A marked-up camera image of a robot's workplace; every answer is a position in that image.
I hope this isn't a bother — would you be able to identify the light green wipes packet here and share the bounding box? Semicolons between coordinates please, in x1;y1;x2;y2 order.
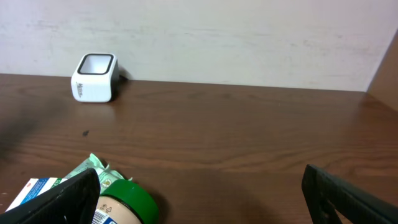
65;153;126;193

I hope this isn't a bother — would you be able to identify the white toothpaste box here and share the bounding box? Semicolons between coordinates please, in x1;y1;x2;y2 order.
6;177;66;212

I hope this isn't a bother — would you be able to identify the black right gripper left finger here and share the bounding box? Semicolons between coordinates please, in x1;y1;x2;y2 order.
1;169;100;224

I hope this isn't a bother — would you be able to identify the white barcode scanner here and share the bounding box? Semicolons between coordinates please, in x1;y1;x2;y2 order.
70;53;119;103

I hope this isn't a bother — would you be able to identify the green lid white jar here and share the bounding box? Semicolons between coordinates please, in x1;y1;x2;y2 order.
92;180;160;224

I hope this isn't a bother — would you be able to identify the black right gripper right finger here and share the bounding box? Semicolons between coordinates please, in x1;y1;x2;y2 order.
302;164;397;224

